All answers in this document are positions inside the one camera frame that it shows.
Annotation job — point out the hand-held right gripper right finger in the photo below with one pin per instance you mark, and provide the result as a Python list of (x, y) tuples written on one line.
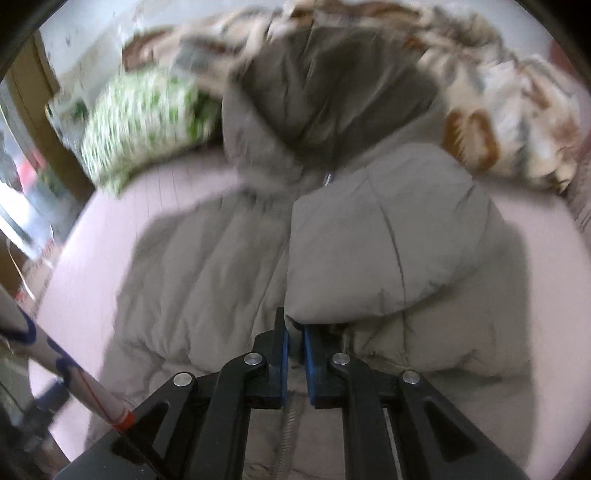
[(310, 364)]

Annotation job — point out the brown cloth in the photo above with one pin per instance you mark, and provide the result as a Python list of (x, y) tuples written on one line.
[(138, 50)]

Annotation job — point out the brown wooden door frame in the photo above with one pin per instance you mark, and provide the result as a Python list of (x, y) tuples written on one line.
[(41, 115)]

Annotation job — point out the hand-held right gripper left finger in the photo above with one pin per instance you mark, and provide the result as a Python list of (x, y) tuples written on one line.
[(282, 364)]

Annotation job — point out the pink quilted bed mattress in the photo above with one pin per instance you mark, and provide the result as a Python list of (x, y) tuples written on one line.
[(545, 286)]

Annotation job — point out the taupe quilted puffer jacket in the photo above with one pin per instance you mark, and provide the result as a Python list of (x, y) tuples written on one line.
[(221, 258)]

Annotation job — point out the green white patterned pillow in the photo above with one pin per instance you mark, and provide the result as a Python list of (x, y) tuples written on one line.
[(138, 120)]

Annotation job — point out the cream leaf print blanket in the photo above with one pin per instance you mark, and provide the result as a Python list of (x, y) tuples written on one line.
[(508, 106)]

